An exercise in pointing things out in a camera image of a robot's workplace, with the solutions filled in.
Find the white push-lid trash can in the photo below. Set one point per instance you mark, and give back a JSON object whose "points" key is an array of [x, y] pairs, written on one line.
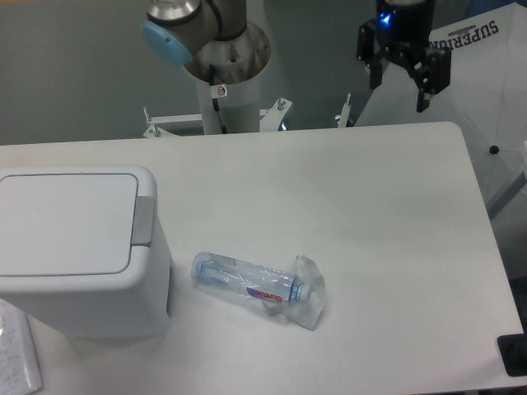
{"points": [[83, 250]]}

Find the white handwritten notepad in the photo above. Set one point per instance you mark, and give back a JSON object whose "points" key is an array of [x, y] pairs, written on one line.
{"points": [[20, 370]]}

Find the clear crumpled plastic bag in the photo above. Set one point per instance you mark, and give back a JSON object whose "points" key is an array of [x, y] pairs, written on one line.
{"points": [[308, 297]]}

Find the clear plastic water bottle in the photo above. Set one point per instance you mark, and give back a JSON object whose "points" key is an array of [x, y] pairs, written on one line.
{"points": [[243, 278]]}

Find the black device at table edge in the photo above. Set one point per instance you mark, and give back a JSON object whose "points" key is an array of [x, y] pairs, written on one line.
{"points": [[513, 353]]}

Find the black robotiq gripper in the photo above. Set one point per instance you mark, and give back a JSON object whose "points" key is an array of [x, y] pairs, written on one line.
{"points": [[402, 31]]}

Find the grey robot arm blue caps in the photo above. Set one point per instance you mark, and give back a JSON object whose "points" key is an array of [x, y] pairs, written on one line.
{"points": [[217, 44]]}

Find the white bracket with bolt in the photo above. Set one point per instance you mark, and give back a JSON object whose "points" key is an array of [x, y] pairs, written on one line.
{"points": [[344, 118]]}

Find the white umbrella with lettering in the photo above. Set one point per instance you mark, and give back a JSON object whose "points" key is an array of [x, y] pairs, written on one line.
{"points": [[486, 97]]}

